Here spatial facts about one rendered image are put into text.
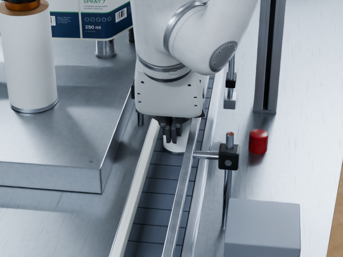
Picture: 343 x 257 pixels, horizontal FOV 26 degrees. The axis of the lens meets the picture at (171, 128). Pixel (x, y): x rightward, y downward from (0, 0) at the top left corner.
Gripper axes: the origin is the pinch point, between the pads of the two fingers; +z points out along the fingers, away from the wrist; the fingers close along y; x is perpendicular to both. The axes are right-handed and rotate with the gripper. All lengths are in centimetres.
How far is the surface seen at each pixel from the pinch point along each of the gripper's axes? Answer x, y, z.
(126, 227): 21.2, 3.3, -4.7
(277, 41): -26.0, -15.8, 5.1
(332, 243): 37, -21, -32
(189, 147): 6.7, -3.7, -4.4
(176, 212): 21.4, -3.7, -9.8
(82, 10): -34.9, 22.8, 8.6
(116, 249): 25.6, 3.7, -6.3
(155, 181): 7.5, 1.8, 4.0
